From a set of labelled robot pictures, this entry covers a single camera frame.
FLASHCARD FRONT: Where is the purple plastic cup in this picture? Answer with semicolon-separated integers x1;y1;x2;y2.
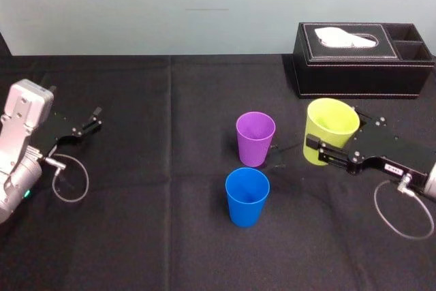
235;111;276;168

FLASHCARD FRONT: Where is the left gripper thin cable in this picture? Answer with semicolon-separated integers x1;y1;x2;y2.
40;153;91;204

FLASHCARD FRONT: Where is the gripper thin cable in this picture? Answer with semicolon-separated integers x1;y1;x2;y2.
373;172;435;241
40;153;91;204

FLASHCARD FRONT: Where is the blue plastic cup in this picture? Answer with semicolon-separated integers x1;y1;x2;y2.
224;167;270;228

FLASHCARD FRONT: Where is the black tablecloth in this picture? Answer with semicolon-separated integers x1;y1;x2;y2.
0;33;436;291

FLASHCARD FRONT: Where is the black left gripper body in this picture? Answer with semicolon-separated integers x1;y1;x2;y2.
31;110;82;153

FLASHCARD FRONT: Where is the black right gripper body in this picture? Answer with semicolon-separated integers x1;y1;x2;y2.
346;121;436;185

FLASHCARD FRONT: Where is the right gripper thin cable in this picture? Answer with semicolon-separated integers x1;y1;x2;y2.
373;172;435;241

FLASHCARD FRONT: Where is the lime green plastic cup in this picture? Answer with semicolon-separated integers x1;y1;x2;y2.
302;97;361;168

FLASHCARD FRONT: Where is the white tissue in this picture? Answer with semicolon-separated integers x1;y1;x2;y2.
313;27;379;49

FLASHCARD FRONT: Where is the black leather tissue box organiser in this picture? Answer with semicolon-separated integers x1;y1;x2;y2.
292;22;436;100

